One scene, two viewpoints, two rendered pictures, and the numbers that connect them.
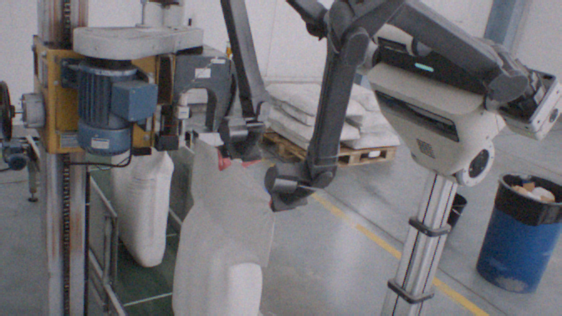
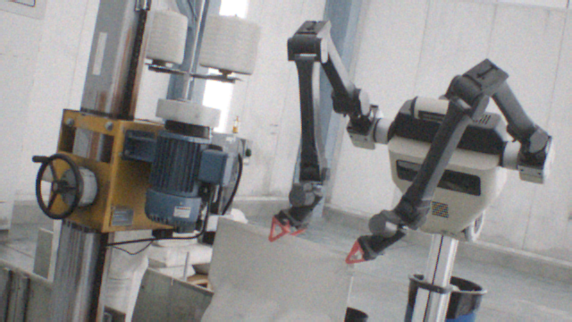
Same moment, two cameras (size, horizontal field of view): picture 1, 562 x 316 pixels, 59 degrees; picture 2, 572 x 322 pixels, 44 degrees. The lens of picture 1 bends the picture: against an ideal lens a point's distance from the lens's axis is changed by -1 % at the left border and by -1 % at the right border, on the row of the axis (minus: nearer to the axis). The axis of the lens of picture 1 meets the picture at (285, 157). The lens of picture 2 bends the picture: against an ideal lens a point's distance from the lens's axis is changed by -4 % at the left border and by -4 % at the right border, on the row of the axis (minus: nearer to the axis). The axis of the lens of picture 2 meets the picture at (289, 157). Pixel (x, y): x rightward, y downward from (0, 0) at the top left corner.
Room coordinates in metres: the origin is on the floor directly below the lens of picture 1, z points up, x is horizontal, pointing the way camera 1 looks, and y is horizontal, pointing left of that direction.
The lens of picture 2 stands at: (-0.63, 0.99, 1.43)
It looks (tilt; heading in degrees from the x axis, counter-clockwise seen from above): 3 degrees down; 338
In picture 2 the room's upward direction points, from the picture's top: 11 degrees clockwise
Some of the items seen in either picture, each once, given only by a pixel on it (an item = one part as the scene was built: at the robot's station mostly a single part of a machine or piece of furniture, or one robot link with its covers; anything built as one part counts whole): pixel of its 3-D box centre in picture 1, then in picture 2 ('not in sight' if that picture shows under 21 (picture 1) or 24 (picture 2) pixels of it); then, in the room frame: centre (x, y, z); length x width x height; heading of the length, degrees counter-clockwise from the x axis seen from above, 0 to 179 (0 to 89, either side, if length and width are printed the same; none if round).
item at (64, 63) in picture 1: (86, 77); (149, 148); (1.38, 0.60, 1.27); 0.12 x 0.09 x 0.09; 128
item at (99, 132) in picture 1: (106, 108); (177, 178); (1.34, 0.52, 1.21); 0.15 x 0.15 x 0.25
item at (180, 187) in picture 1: (189, 189); (114, 305); (2.30, 0.46, 0.54); 1.05 x 0.02 x 0.41; 38
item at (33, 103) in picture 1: (32, 109); (77, 186); (1.41, 0.78, 1.14); 0.11 x 0.06 x 0.11; 38
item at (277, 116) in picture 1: (298, 115); not in sight; (4.79, -0.05, 0.32); 0.67 x 0.42 x 0.14; 132
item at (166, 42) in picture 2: not in sight; (164, 36); (1.64, 0.57, 1.61); 0.15 x 0.14 x 0.17; 38
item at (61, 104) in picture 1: (94, 93); (120, 170); (1.54, 0.65, 1.18); 0.34 x 0.25 x 0.31; 128
